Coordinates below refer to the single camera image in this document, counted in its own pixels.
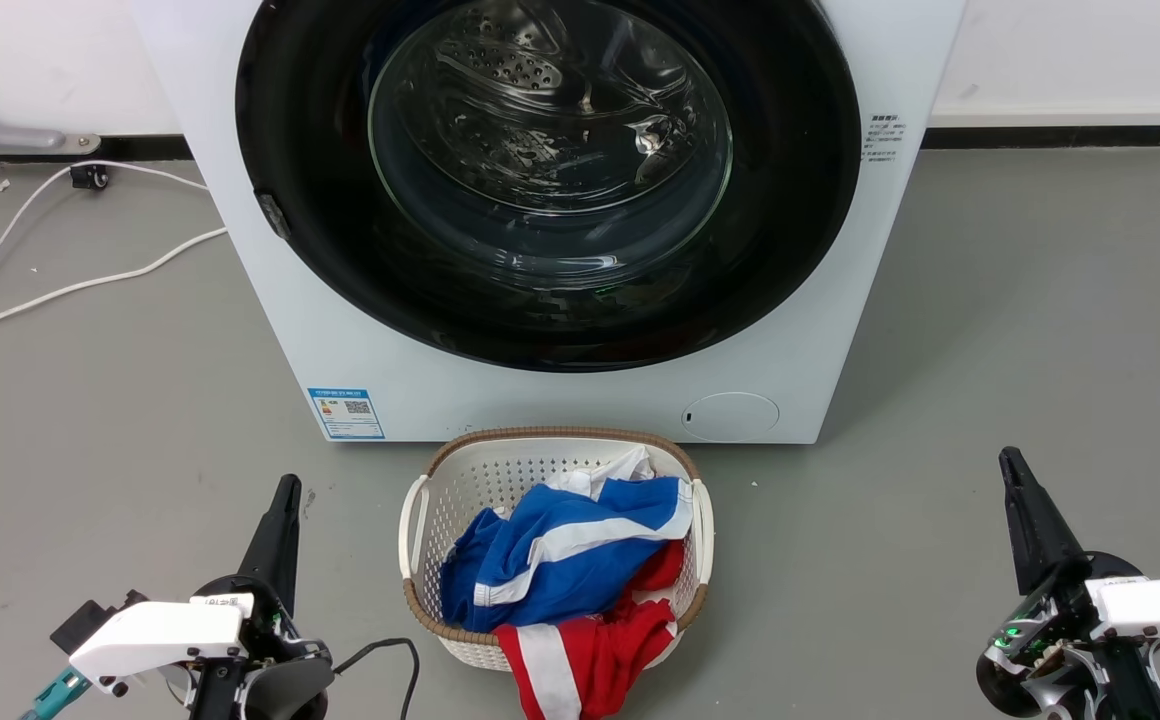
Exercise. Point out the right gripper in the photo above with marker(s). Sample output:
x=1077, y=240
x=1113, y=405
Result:
x=1060, y=650

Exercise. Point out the red white-striped garment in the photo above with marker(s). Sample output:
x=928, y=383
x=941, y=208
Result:
x=600, y=650

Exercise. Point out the round white filter cover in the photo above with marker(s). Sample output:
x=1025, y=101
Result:
x=730, y=416

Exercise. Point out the white cloth garment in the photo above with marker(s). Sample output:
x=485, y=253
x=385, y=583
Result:
x=610, y=473

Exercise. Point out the blue white-striped garment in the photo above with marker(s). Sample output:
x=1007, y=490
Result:
x=560, y=560

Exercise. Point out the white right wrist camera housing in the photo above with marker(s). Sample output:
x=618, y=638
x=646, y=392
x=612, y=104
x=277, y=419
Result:
x=1155, y=608

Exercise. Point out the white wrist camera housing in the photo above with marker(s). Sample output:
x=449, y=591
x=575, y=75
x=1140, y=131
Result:
x=160, y=635
x=1155, y=608

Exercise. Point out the black box on left wrist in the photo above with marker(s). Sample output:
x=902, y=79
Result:
x=95, y=620

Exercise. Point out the small printed text sticker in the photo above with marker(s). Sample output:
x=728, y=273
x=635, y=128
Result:
x=884, y=138

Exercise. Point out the white front-load washing machine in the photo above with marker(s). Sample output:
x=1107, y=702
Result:
x=560, y=400

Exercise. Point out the blue energy label sticker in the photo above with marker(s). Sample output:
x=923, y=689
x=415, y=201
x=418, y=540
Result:
x=346, y=413

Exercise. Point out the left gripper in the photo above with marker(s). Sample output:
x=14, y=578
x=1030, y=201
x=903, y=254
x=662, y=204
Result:
x=280, y=670

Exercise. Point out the white plastic laundry basket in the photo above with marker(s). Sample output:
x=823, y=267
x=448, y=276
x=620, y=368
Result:
x=480, y=475

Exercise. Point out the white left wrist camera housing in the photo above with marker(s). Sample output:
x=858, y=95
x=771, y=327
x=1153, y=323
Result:
x=160, y=635

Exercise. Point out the black round washer door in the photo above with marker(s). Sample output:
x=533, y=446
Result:
x=340, y=200

